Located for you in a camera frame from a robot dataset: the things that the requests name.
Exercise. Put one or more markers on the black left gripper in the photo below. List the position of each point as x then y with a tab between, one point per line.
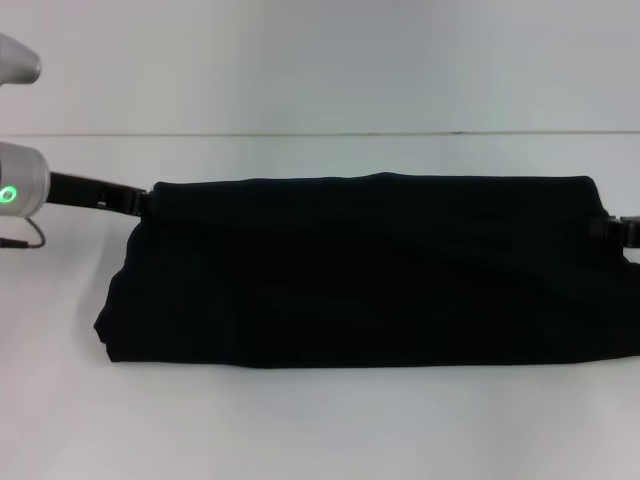
85	190

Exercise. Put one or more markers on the black shirt with FREE print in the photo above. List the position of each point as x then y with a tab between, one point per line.
350	275

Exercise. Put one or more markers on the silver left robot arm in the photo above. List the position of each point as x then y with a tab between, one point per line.
22	182

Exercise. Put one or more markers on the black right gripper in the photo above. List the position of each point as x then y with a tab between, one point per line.
631	231

